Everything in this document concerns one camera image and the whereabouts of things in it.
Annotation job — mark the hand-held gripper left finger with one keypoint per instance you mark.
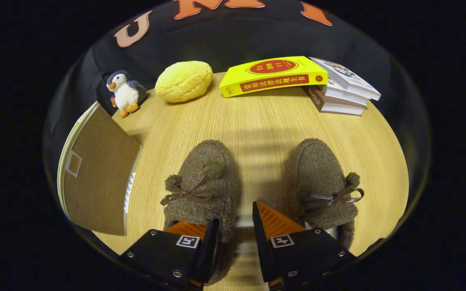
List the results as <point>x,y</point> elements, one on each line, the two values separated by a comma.
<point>208,254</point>

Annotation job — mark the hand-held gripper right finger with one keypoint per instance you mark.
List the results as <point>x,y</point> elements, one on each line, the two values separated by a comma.
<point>260,250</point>

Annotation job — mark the brown fuzzy shoe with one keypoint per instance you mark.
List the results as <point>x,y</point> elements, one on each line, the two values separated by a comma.
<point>318,161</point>
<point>204,161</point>

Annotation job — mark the brown fabric storage box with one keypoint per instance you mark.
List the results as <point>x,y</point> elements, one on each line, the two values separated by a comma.
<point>95,173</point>

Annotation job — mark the brown spine book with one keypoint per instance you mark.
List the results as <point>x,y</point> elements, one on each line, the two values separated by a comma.
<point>318,99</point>

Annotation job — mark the yellow book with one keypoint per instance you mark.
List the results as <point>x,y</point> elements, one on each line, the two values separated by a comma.
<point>273,76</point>

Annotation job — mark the yellow plush bread toy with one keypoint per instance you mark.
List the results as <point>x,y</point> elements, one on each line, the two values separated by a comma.
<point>184,81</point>

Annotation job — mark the white paperback book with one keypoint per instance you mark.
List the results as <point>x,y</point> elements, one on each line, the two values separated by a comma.
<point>340,93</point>

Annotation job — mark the penguin plush toy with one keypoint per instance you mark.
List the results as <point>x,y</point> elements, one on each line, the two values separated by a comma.
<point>126,95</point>

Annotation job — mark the white illustrated cover book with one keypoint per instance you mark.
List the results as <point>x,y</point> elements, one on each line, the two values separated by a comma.
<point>346,74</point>

